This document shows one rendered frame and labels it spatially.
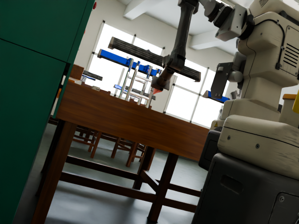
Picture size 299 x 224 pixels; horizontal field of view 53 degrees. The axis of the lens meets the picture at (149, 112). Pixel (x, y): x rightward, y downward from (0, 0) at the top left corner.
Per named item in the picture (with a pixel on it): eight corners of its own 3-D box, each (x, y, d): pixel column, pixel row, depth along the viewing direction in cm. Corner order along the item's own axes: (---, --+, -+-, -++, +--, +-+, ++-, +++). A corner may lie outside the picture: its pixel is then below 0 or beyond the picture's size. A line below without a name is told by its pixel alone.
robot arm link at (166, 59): (170, 59, 144) (184, 66, 147) (170, 44, 151) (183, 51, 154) (157, 74, 152) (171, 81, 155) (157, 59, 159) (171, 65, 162)
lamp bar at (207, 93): (263, 119, 273) (266, 111, 273) (205, 97, 255) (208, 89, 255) (258, 118, 281) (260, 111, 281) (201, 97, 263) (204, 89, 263)
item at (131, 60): (136, 120, 225) (155, 64, 226) (111, 111, 219) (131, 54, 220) (131, 117, 243) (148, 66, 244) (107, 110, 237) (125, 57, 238)
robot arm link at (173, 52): (184, -10, 156) (200, 0, 160) (178, -4, 161) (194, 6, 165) (169, 62, 142) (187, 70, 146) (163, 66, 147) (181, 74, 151)
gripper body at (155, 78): (151, 77, 161) (157, 67, 155) (168, 83, 163) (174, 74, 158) (150, 85, 156) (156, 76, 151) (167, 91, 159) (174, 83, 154)
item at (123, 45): (200, 82, 191) (204, 71, 191) (108, 46, 173) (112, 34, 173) (195, 82, 199) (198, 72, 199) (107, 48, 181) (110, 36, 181)
